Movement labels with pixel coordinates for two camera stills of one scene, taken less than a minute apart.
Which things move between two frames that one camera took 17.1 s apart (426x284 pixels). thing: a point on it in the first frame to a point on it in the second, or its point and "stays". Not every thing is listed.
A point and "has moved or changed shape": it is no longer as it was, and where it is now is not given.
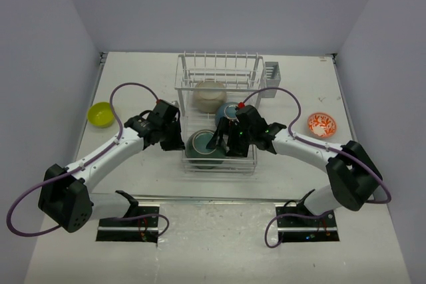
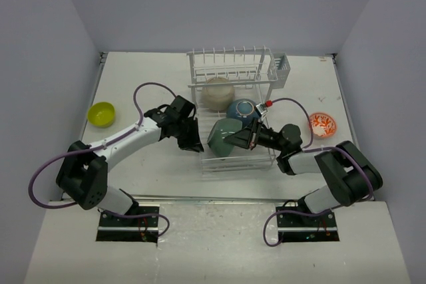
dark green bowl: x=200 y=156 has moved or changed shape
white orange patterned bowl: x=321 y=125 stays
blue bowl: x=227 y=110 has moved or changed shape
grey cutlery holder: x=272 y=78 to x=282 y=69
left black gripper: x=178 y=144 to x=194 y=143
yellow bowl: x=100 y=114 stays
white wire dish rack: x=211 y=88 has moved or changed shape
